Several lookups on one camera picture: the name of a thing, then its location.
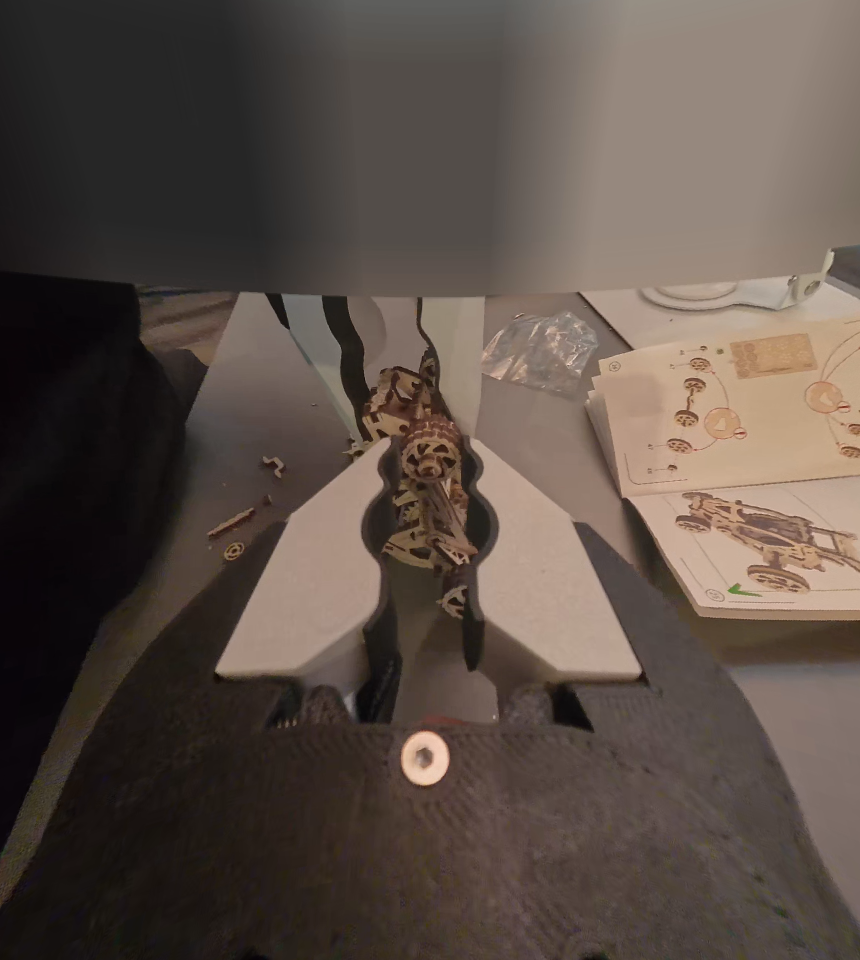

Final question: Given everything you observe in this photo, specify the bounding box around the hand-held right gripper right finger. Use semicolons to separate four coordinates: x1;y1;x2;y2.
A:
462;437;643;685

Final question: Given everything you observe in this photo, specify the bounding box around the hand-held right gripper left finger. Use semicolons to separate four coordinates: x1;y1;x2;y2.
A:
214;438;403;685

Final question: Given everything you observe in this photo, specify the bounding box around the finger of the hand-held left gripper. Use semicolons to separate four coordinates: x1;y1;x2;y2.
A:
416;294;487;444
265;292;373;445

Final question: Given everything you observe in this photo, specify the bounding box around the wooden buggy model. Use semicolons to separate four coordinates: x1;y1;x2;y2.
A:
358;363;480;624

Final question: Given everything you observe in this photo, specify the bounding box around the clear plastic bag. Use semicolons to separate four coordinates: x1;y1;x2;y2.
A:
481;311;600;395

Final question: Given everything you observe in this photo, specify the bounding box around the toothed wooden bar piece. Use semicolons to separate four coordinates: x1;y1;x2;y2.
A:
206;507;257;541

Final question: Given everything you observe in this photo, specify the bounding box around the instruction booklet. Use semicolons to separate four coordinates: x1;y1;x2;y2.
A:
586;306;860;620

